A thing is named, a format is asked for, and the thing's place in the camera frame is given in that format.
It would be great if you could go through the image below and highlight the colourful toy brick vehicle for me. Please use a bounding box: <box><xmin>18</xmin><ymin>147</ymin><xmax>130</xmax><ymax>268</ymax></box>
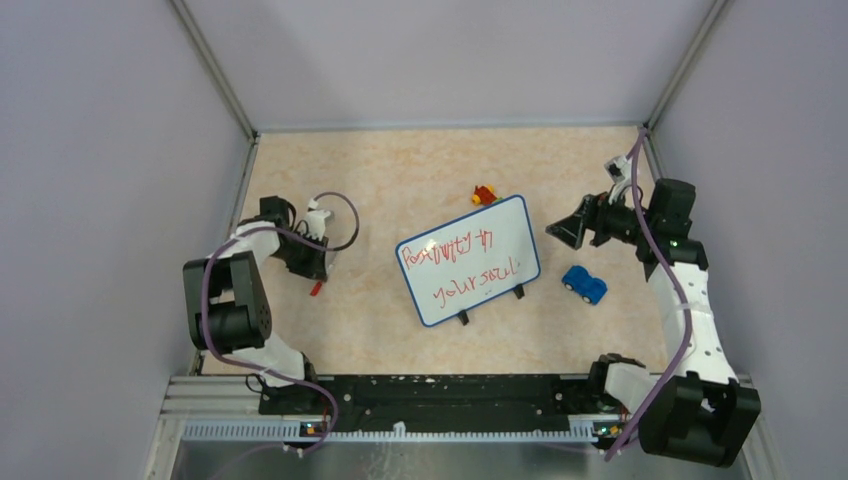
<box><xmin>471</xmin><ymin>185</ymin><xmax>501</xmax><ymax>206</ymax></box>

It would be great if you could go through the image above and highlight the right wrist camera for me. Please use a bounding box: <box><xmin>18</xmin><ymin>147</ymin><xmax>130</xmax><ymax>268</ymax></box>
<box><xmin>604</xmin><ymin>155</ymin><xmax>633</xmax><ymax>205</ymax></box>

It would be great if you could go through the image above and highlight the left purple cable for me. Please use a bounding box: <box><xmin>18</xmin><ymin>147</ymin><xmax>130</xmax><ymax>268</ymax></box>
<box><xmin>199</xmin><ymin>192</ymin><xmax>362</xmax><ymax>458</ymax></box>

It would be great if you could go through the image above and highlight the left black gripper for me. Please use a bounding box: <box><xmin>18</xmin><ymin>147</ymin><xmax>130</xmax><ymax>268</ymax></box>
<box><xmin>270</xmin><ymin>229</ymin><xmax>328</xmax><ymax>282</ymax></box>

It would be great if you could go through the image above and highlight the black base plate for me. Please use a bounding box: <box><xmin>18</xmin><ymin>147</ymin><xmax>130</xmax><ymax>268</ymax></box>
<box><xmin>246</xmin><ymin>374</ymin><xmax>630</xmax><ymax>437</ymax></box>

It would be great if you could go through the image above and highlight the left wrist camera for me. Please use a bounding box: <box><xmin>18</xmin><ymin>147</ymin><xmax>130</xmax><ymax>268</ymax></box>
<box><xmin>304</xmin><ymin>198</ymin><xmax>334</xmax><ymax>241</ymax></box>

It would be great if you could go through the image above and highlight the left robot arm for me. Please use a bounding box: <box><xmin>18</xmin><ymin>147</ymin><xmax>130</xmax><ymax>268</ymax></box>
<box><xmin>182</xmin><ymin>196</ymin><xmax>334</xmax><ymax>414</ymax></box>

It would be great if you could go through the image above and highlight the blue toy car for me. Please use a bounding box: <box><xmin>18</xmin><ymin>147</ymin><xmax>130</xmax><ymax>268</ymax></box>
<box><xmin>561</xmin><ymin>265</ymin><xmax>608</xmax><ymax>305</ymax></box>

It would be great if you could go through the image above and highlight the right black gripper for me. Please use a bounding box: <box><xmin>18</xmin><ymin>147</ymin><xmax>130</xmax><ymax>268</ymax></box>
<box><xmin>547</xmin><ymin>184</ymin><xmax>656</xmax><ymax>250</ymax></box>

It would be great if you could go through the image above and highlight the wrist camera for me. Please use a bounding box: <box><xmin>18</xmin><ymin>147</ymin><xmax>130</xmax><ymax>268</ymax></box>
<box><xmin>304</xmin><ymin>198</ymin><xmax>334</xmax><ymax>241</ymax></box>
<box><xmin>604</xmin><ymin>155</ymin><xmax>633</xmax><ymax>205</ymax></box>

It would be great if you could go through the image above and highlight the white slotted cable duct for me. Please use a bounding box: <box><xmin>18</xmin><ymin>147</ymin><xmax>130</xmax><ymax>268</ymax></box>
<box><xmin>181</xmin><ymin>420</ymin><xmax>597</xmax><ymax>444</ymax></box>

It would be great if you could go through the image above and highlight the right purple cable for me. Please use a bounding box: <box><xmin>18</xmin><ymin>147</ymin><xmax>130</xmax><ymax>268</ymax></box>
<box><xmin>602</xmin><ymin>127</ymin><xmax>694</xmax><ymax>464</ymax></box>

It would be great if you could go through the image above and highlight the right aluminium frame post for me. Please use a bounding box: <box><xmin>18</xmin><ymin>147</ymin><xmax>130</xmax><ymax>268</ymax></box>
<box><xmin>643</xmin><ymin>0</ymin><xmax>734</xmax><ymax>131</ymax></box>

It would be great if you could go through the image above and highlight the aluminium frame post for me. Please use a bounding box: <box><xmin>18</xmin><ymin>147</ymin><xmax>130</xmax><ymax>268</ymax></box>
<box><xmin>168</xmin><ymin>0</ymin><xmax>257</xmax><ymax>144</ymax></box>
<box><xmin>643</xmin><ymin>0</ymin><xmax>734</xmax><ymax>131</ymax></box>

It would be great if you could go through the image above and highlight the metal whiteboard stand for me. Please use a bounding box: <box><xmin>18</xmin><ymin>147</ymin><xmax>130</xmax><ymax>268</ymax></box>
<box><xmin>456</xmin><ymin>283</ymin><xmax>526</xmax><ymax>326</ymax></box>

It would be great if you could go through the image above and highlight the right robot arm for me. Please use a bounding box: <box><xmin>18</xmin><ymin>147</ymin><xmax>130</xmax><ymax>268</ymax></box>
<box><xmin>545</xmin><ymin>179</ymin><xmax>761</xmax><ymax>468</ymax></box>

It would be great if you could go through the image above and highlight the purple cable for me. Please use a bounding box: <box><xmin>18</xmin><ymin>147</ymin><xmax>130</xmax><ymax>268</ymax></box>
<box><xmin>602</xmin><ymin>127</ymin><xmax>694</xmax><ymax>464</ymax></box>
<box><xmin>199</xmin><ymin>192</ymin><xmax>362</xmax><ymax>458</ymax></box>

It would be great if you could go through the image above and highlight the blue framed whiteboard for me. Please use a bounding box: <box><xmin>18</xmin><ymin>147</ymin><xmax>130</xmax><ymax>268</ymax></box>
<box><xmin>395</xmin><ymin>194</ymin><xmax>541</xmax><ymax>328</ymax></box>

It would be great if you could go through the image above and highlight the left aluminium frame post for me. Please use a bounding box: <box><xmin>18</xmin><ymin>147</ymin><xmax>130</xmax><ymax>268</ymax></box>
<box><xmin>168</xmin><ymin>0</ymin><xmax>257</xmax><ymax>144</ymax></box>

